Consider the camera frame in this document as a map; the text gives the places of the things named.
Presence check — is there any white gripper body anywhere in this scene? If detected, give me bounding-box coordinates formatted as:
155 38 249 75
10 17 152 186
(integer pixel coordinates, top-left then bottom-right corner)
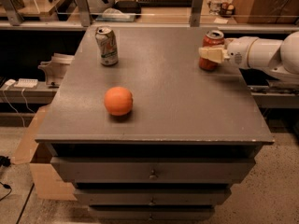
226 36 257 69

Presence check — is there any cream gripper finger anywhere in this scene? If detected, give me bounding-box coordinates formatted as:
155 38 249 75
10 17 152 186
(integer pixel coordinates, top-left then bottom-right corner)
198 46 229 63

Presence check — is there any red coke can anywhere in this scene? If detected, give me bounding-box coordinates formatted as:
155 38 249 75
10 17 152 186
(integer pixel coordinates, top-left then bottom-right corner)
199 30 224 71

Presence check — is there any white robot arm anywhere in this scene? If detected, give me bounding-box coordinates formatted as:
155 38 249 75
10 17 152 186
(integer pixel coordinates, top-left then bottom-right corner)
198 32 299 84

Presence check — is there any green white soda can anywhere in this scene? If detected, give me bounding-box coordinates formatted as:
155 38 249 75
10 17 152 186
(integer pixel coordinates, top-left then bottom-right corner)
95 26 118 66

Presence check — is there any clear plastic bottle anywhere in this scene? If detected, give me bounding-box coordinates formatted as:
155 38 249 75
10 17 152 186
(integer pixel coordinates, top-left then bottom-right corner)
209 0 222 15

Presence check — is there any grey drawer cabinet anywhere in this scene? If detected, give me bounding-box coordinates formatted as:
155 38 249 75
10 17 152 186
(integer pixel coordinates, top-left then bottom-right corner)
36 27 273 220

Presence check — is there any black keyboard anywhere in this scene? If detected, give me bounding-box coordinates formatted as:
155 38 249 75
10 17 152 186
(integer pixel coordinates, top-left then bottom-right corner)
137 0 192 7

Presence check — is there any orange fruit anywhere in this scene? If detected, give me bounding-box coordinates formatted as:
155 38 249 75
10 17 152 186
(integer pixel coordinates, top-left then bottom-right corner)
104 87 133 116

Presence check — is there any white power strip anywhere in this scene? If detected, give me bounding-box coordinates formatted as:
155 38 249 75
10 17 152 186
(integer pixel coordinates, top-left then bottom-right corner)
14 78 38 88

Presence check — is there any cardboard box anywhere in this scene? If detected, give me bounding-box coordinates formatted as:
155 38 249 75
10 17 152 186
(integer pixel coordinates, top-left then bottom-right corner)
12 105 76 201

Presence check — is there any grey metal bracket part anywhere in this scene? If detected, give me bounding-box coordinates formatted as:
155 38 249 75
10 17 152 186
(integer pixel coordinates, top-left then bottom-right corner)
38 53 74 87

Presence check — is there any white cable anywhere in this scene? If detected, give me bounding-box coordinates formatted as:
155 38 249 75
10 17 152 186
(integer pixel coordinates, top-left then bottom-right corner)
1 78 36 128

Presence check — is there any black cable on floor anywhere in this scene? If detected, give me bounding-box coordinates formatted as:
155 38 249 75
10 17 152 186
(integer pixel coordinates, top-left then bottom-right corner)
0 155 13 203

